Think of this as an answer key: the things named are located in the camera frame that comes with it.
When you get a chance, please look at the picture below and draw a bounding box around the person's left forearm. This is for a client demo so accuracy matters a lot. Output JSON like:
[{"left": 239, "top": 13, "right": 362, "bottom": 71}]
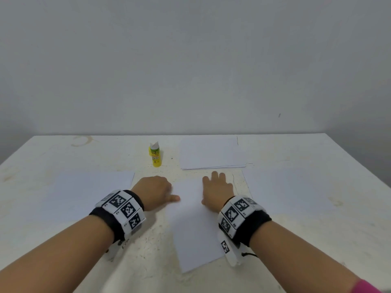
[{"left": 0, "top": 215, "right": 116, "bottom": 293}]

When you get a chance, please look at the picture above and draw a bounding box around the yellow glue stick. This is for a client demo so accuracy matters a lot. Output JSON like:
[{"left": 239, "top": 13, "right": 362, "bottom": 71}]
[{"left": 148, "top": 141, "right": 163, "bottom": 168}]

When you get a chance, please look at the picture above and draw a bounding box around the black marker wristband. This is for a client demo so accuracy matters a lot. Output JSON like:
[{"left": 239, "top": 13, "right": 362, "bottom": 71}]
[
  {"left": 217, "top": 195, "right": 273, "bottom": 248},
  {"left": 88, "top": 189, "right": 147, "bottom": 245}
]

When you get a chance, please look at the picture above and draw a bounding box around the pink sleeve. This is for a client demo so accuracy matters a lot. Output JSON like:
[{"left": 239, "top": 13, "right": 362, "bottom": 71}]
[{"left": 351, "top": 278, "right": 384, "bottom": 293}]

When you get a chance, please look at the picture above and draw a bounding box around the person's left hand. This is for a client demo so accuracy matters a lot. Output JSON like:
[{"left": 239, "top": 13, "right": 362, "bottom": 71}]
[{"left": 130, "top": 175, "right": 182, "bottom": 212}]

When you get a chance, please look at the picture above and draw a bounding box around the stack of white paper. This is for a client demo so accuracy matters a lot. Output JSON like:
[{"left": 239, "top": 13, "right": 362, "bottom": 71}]
[
  {"left": 242, "top": 167, "right": 336, "bottom": 216},
  {"left": 40, "top": 171, "right": 136, "bottom": 223}
]

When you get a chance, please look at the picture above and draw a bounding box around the person's right forearm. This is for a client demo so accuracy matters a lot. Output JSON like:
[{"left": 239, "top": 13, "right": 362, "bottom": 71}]
[{"left": 250, "top": 220, "right": 361, "bottom": 293}]

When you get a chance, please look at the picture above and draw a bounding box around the person's right hand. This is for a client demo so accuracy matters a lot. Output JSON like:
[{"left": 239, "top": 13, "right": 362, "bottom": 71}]
[{"left": 201, "top": 171, "right": 236, "bottom": 214}]

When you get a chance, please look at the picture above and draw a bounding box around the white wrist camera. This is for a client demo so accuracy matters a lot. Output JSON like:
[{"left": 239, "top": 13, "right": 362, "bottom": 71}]
[
  {"left": 103, "top": 240, "right": 124, "bottom": 262},
  {"left": 219, "top": 234, "right": 245, "bottom": 268}
]

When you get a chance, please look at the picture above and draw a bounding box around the glued white paper sheet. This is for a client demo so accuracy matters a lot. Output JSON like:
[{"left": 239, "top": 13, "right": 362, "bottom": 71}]
[
  {"left": 178, "top": 135, "right": 248, "bottom": 171},
  {"left": 167, "top": 174, "right": 246, "bottom": 275}
]

